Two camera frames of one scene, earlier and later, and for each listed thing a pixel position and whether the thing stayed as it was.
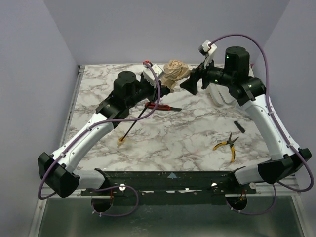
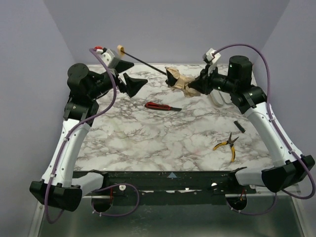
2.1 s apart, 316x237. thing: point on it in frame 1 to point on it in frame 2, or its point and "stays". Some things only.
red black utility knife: (152, 105) stays
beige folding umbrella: (174, 71) to (183, 83)
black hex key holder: (238, 126) stays
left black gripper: (153, 91) to (118, 79)
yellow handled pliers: (231, 143) stays
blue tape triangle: (172, 175) stays
